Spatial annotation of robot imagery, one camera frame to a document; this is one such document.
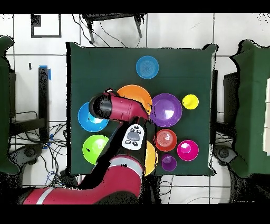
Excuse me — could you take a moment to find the black metal stand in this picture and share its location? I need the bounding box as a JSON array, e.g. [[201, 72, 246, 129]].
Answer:
[[81, 13, 146, 44]]

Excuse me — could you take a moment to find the bundle of floor cables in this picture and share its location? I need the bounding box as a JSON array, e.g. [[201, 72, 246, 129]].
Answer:
[[10, 110, 85, 191]]

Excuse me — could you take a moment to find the wide purple bowl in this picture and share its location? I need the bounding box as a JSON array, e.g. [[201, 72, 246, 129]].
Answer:
[[149, 93, 183, 128]]

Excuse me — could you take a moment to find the opaque blue bowl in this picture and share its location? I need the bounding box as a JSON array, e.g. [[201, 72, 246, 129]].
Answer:
[[77, 101, 110, 133]]

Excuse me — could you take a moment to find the green bowl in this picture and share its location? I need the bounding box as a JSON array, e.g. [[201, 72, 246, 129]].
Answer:
[[82, 134, 110, 166]]

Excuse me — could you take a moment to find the dark green tablecloth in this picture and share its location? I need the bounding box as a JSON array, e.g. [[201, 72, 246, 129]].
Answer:
[[66, 41, 218, 177]]

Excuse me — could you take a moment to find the small red-orange bowl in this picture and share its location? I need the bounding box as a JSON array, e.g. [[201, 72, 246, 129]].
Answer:
[[154, 128, 178, 153]]

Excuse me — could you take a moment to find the black beam with blue tape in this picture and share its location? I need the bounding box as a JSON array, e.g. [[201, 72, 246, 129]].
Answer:
[[9, 65, 52, 144]]

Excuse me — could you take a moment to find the pink bowl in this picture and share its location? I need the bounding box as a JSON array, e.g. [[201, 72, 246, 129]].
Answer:
[[177, 139, 199, 162]]

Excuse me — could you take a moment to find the black power strip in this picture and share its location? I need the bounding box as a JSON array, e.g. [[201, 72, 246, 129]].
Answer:
[[59, 170, 79, 186]]

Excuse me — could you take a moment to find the large orange bowl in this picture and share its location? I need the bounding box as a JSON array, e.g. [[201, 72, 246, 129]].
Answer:
[[144, 140, 159, 177], [116, 84, 153, 116]]

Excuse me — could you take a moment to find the yellow cup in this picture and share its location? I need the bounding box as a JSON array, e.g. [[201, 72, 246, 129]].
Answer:
[[181, 94, 199, 110]]

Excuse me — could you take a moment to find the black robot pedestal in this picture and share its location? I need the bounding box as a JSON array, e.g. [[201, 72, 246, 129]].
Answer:
[[145, 175, 163, 204]]

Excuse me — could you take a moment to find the small translucent blue bowl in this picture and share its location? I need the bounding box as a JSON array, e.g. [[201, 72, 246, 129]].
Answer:
[[135, 55, 160, 80]]

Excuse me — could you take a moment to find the purple cup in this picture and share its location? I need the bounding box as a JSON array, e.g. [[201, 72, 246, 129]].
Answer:
[[161, 153, 178, 172]]

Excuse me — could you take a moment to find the neighbouring green table cloth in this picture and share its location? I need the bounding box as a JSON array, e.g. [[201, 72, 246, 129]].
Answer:
[[0, 35, 21, 175], [228, 40, 270, 178]]

